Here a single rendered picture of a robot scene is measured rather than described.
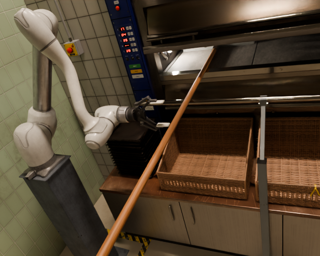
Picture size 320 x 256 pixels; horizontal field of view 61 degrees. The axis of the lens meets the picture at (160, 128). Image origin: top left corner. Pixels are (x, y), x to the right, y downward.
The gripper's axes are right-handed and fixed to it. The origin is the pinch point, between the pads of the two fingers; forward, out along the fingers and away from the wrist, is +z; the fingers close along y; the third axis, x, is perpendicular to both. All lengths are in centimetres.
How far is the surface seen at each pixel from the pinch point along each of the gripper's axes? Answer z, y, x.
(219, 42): 23.6, -21.1, -38.4
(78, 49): -78, -26, -49
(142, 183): 10, -1, 50
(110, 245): 10, -1, 74
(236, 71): 29, 2, -53
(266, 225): 48, 68, 7
